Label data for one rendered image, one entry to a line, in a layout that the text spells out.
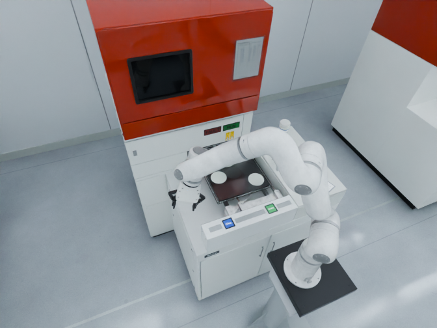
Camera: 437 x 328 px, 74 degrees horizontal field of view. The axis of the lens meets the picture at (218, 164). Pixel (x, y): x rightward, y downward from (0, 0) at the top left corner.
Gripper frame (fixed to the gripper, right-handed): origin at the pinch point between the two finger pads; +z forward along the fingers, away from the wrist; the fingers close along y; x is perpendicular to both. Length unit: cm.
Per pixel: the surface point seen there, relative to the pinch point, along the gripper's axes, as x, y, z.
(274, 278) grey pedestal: -17, 53, 27
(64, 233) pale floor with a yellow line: 83, -77, 129
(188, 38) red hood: 41, -10, -63
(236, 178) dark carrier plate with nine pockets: 42, 37, 11
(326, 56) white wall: 274, 190, -35
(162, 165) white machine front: 56, -8, 20
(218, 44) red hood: 46, 4, -63
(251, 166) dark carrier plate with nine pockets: 51, 48, 7
